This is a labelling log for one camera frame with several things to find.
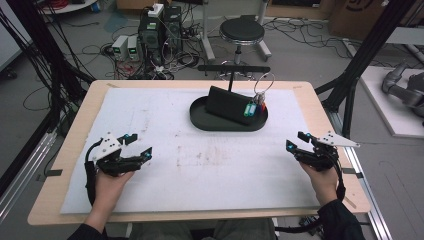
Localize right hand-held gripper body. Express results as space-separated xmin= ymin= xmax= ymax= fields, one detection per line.
xmin=295 ymin=130 xmax=361 ymax=173

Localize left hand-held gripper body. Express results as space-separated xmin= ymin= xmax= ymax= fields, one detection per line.
xmin=91 ymin=131 xmax=145 ymax=178

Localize key ring with coloured tags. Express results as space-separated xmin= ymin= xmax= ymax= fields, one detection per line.
xmin=243 ymin=72 xmax=276 ymax=118

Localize black oval tray with hanger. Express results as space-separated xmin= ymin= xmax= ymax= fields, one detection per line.
xmin=189 ymin=64 xmax=271 ymax=132

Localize black phone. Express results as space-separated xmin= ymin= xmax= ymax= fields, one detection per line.
xmin=204 ymin=85 xmax=258 ymax=127

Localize person's right hand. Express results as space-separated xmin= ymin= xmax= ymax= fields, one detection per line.
xmin=298 ymin=162 xmax=339 ymax=206

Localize person's left hand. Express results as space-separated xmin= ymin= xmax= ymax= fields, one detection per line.
xmin=94 ymin=169 xmax=136 ymax=208

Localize white table mat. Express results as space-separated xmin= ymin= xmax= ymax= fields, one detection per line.
xmin=59 ymin=87 xmax=321 ymax=215

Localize person's grey trousers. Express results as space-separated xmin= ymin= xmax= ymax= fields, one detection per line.
xmin=128 ymin=218 xmax=278 ymax=240

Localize white platform board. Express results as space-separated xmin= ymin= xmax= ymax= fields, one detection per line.
xmin=359 ymin=65 xmax=424 ymax=139

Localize white power supply unit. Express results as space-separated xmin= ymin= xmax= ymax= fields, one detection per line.
xmin=127 ymin=35 xmax=141 ymax=62
xmin=111 ymin=34 xmax=130 ymax=62

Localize black computer tower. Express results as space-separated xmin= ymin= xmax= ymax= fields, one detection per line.
xmin=163 ymin=5 xmax=184 ymax=54
xmin=137 ymin=13 xmax=165 ymax=67

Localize black round stool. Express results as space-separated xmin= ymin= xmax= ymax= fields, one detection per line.
xmin=218 ymin=14 xmax=267 ymax=81

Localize brown cardboard box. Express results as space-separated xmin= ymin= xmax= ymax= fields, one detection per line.
xmin=328 ymin=0 xmax=424 ymax=42

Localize white power strip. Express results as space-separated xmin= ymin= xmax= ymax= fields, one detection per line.
xmin=147 ymin=3 xmax=165 ymax=19

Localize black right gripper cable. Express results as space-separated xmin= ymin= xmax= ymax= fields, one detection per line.
xmin=328 ymin=149 xmax=348 ymax=202

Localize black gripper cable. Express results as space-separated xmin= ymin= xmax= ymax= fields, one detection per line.
xmin=328 ymin=149 xmax=348 ymax=202
xmin=83 ymin=138 xmax=105 ymax=206

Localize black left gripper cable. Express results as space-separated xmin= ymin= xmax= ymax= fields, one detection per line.
xmin=83 ymin=138 xmax=105 ymax=206

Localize aluminium rail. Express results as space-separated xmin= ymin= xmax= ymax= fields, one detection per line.
xmin=328 ymin=109 xmax=395 ymax=240
xmin=0 ymin=130 xmax=58 ymax=222

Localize black metal frame post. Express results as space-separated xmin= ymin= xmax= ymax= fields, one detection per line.
xmin=314 ymin=0 xmax=418 ymax=136

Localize black frame post with cables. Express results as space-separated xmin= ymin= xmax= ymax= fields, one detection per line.
xmin=0 ymin=0 xmax=96 ymax=108

